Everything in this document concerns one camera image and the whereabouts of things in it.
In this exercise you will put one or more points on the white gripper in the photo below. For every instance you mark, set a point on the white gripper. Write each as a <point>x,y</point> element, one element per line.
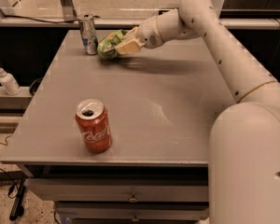
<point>148,32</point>

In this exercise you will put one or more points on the green jalapeno chip bag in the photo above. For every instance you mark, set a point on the green jalapeno chip bag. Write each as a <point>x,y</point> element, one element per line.
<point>106,47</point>

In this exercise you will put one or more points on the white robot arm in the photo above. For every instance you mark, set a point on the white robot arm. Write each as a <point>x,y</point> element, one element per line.
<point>244,146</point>

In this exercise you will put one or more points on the silver blue redbull can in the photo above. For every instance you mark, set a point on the silver blue redbull can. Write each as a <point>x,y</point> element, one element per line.
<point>88,34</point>

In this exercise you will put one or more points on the red coca-cola can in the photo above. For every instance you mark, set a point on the red coca-cola can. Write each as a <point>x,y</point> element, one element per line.
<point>92,121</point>

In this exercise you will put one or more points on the grey drawer cabinet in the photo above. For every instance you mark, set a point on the grey drawer cabinet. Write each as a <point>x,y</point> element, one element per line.
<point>161,105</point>

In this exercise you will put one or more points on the white pump bottle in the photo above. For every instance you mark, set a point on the white pump bottle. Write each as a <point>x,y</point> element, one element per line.
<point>9,83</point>

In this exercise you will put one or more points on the upper grey drawer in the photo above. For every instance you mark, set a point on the upper grey drawer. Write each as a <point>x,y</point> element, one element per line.
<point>113,190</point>

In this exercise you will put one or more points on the grey drawer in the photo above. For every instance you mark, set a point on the grey drawer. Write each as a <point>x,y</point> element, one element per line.
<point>134,211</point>
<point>113,190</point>

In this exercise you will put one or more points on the lower grey drawer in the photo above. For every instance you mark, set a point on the lower grey drawer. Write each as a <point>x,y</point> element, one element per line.
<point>134,211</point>

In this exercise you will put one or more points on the black stand foot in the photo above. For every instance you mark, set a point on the black stand foot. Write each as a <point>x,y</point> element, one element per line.
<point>17,208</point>

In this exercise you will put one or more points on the metal frame post left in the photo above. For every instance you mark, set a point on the metal frame post left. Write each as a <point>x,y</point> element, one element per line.
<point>69,12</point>

